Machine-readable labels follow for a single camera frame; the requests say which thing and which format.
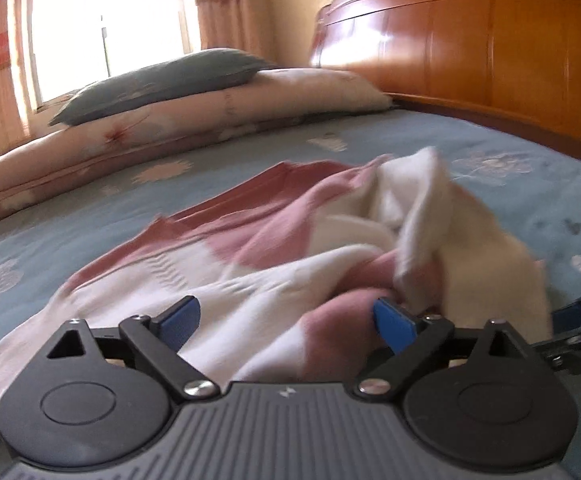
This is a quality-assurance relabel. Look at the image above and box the folded beige floral quilt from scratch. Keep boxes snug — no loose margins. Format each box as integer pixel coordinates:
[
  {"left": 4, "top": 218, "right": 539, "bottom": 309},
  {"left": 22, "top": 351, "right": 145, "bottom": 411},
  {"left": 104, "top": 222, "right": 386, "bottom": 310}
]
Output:
[{"left": 0, "top": 67, "right": 393, "bottom": 236}]

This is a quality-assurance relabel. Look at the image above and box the pink and white knit sweater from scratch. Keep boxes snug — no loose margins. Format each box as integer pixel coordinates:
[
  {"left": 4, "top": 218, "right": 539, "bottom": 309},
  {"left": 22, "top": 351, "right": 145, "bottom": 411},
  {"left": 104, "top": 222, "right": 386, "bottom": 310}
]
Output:
[{"left": 0, "top": 147, "right": 553, "bottom": 453}]

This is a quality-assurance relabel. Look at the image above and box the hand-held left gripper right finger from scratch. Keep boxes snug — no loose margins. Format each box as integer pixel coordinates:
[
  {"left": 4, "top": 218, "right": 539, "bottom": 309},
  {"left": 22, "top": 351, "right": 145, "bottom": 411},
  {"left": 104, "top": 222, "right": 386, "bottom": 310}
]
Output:
[{"left": 354, "top": 298, "right": 530, "bottom": 402}]

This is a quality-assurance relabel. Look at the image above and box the bed with blue floral sheet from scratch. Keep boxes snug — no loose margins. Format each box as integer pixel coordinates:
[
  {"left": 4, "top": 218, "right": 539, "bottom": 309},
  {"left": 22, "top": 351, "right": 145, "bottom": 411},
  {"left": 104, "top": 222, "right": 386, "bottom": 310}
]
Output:
[{"left": 0, "top": 107, "right": 581, "bottom": 396}]

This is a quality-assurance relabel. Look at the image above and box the wooden headboard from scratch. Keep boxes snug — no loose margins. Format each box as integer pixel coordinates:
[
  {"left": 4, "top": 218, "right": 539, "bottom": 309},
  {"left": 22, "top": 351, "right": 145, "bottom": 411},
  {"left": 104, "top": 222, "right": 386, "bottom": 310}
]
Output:
[{"left": 309, "top": 0, "right": 581, "bottom": 171}]

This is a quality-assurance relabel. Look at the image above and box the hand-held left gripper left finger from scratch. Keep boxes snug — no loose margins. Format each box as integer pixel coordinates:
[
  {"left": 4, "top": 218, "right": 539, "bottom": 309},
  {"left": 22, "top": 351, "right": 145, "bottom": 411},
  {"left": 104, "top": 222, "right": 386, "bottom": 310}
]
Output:
[{"left": 45, "top": 296, "right": 221, "bottom": 402}]

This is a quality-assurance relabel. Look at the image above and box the green floral pillow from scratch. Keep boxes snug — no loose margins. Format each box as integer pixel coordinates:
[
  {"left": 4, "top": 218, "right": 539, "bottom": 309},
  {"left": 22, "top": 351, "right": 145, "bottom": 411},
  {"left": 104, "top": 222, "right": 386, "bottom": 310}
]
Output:
[{"left": 48, "top": 48, "right": 276, "bottom": 127}]

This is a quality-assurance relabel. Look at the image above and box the window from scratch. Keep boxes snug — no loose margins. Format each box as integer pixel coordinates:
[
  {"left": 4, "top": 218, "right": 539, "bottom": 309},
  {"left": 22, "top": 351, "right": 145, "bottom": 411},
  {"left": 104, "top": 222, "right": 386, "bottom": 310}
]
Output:
[{"left": 25, "top": 0, "right": 204, "bottom": 113}]

